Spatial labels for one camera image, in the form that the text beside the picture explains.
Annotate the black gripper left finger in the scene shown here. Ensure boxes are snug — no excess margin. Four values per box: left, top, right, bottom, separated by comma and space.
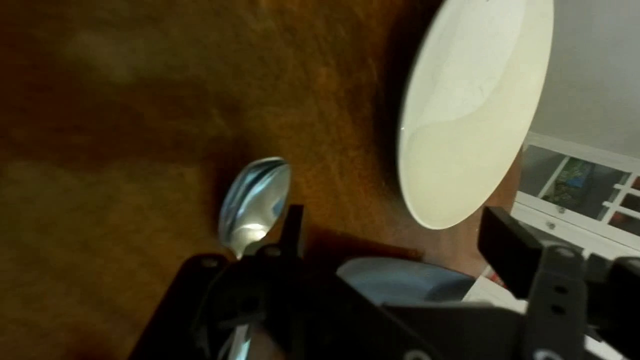
128, 205, 386, 360

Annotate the white ceramic plate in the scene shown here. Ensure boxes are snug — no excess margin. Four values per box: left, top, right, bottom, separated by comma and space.
396, 0, 557, 232

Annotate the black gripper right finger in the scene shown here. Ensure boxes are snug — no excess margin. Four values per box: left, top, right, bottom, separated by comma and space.
478, 206, 589, 360

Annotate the white built-in cabinet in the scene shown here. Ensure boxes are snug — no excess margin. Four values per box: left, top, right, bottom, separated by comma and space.
509, 128, 640, 269

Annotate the metal spoon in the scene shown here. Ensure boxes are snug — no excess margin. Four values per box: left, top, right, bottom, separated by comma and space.
216, 154, 294, 360

